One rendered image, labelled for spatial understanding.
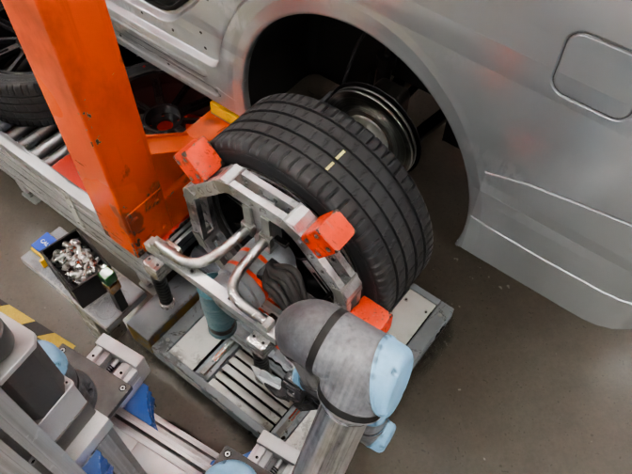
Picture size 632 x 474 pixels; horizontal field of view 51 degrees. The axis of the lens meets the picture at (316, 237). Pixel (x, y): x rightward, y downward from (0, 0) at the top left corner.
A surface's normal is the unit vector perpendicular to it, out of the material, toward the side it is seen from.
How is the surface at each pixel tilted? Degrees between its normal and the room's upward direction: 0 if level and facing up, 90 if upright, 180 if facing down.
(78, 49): 90
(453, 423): 0
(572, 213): 90
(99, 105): 90
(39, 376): 90
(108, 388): 0
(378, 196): 39
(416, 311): 0
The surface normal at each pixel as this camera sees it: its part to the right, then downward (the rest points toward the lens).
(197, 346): 0.00, -0.57
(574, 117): -0.62, 0.65
